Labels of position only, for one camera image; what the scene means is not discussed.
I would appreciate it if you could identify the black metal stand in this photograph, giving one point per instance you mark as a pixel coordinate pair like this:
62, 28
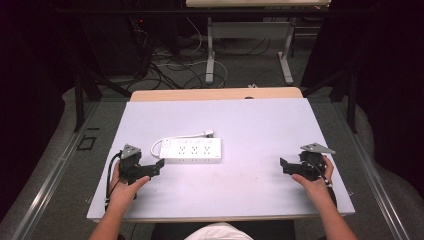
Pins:
351, 100
79, 100

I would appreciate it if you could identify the white table mat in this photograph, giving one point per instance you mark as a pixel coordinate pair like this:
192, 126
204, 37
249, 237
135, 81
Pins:
233, 186

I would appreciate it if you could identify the person's left hand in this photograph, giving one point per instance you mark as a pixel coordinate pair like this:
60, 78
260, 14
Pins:
121, 193

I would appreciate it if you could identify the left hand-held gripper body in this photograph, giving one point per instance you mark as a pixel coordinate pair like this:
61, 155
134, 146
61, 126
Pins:
130, 165

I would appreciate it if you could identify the black equipment cabinet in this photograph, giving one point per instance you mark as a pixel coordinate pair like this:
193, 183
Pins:
113, 43

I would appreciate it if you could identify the aluminium floor rail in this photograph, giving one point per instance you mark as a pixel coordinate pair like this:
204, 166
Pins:
50, 180
373, 173

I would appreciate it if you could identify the white desk with metal legs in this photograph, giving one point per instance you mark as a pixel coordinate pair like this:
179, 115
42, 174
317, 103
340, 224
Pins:
248, 30

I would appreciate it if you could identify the white power strip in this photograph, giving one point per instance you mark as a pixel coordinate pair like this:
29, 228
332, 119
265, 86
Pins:
190, 154

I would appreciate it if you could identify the black square floor plate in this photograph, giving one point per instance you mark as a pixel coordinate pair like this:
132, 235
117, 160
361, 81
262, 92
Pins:
86, 143

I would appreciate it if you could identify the person's right hand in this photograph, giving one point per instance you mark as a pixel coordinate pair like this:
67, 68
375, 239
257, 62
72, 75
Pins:
318, 188

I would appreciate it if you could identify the wooden table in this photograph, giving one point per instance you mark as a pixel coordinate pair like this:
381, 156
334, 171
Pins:
200, 94

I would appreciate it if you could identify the person's white shirt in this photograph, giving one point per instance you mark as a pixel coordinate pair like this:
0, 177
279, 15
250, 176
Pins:
218, 232

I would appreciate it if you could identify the black horizontal bar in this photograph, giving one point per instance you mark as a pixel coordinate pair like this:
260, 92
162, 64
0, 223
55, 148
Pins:
133, 11

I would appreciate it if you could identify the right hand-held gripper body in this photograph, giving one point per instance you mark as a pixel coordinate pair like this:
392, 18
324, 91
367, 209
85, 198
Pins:
311, 166

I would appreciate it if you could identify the dark curtain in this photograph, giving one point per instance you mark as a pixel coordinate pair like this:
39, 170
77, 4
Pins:
390, 83
30, 83

